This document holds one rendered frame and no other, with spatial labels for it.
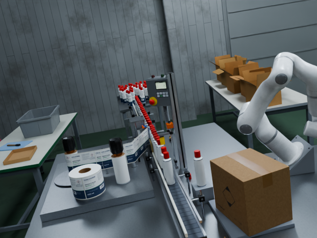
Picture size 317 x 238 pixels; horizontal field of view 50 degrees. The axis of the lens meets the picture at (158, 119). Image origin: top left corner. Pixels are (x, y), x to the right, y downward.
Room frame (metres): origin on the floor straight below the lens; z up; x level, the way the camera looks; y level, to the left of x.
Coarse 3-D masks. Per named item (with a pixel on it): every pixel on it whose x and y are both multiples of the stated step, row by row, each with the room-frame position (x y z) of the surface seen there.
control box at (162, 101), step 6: (150, 78) 2.26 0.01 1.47; (156, 78) 2.22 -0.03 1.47; (162, 78) 2.20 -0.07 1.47; (150, 84) 2.23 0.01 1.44; (150, 90) 2.24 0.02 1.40; (156, 90) 2.22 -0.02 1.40; (162, 90) 2.20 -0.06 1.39; (168, 90) 2.18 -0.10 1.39; (150, 96) 2.24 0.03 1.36; (156, 96) 2.22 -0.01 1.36; (156, 102) 2.22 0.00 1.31; (162, 102) 2.20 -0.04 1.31; (168, 102) 2.18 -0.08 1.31
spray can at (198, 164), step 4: (196, 152) 1.72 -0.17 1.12; (196, 156) 1.72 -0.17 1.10; (200, 156) 1.73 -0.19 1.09; (196, 160) 1.71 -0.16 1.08; (200, 160) 1.71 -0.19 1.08; (196, 164) 1.71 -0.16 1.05; (200, 164) 1.71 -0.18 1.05; (196, 168) 1.71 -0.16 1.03; (200, 168) 1.71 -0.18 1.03; (196, 172) 1.72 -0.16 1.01; (200, 172) 1.71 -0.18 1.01; (204, 172) 1.72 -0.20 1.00; (196, 176) 1.72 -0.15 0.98; (200, 176) 1.71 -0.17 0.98; (204, 176) 1.72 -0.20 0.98; (200, 180) 1.71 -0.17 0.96; (204, 180) 1.71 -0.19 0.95; (200, 184) 1.71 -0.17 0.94; (204, 184) 1.71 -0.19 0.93
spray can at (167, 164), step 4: (164, 152) 1.89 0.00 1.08; (164, 156) 1.88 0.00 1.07; (168, 156) 1.88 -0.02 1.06; (164, 160) 1.87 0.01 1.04; (168, 160) 1.87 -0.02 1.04; (164, 164) 1.87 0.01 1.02; (168, 164) 1.86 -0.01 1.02; (164, 168) 1.88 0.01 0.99; (168, 168) 1.86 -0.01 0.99; (172, 168) 1.88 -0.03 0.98; (168, 172) 1.86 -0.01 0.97; (172, 172) 1.87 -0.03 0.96; (168, 176) 1.86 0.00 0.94; (172, 176) 1.87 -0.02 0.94; (168, 180) 1.87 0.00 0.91; (172, 180) 1.87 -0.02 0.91; (168, 184) 1.87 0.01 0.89; (172, 184) 1.86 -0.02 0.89
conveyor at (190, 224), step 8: (160, 176) 2.02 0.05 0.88; (176, 184) 1.87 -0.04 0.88; (176, 192) 1.77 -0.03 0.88; (176, 200) 1.68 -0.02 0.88; (184, 200) 1.66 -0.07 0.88; (184, 208) 1.58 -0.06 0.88; (176, 216) 1.52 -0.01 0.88; (184, 216) 1.51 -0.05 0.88; (192, 216) 1.50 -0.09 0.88; (184, 224) 1.44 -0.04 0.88; (192, 224) 1.43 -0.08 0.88; (192, 232) 1.36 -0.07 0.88; (200, 232) 1.35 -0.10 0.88
